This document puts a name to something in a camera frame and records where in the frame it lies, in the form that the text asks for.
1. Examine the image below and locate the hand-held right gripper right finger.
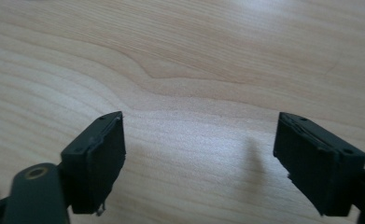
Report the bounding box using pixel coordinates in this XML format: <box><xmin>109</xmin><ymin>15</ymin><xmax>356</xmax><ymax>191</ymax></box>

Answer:
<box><xmin>273</xmin><ymin>111</ymin><xmax>365</xmax><ymax>217</ymax></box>

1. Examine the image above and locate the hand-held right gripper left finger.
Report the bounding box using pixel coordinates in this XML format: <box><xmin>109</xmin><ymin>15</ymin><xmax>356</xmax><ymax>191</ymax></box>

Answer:
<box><xmin>60</xmin><ymin>110</ymin><xmax>127</xmax><ymax>216</ymax></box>

